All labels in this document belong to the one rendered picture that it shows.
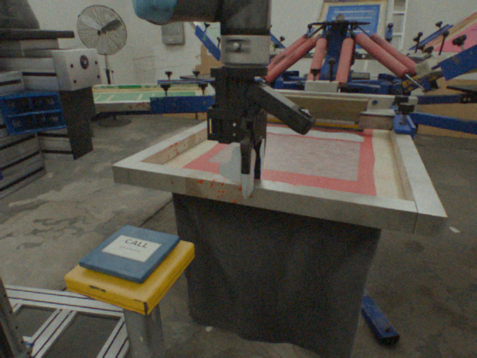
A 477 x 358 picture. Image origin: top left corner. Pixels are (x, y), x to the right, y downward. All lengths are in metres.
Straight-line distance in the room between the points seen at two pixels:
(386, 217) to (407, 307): 1.43
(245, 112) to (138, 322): 0.36
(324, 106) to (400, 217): 0.61
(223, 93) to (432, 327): 1.60
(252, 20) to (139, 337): 0.49
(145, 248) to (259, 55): 0.32
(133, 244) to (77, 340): 1.01
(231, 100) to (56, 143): 0.57
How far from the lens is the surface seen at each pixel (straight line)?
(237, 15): 0.50
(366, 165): 0.81
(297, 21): 5.31
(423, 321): 1.91
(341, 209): 0.54
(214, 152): 0.84
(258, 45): 0.50
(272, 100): 0.50
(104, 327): 1.48
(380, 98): 1.31
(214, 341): 1.62
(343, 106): 1.08
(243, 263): 0.77
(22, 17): 1.01
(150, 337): 0.58
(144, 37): 6.36
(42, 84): 0.94
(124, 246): 0.50
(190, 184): 0.60
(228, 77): 0.53
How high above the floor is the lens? 1.24
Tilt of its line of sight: 24 degrees down
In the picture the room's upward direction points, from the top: straight up
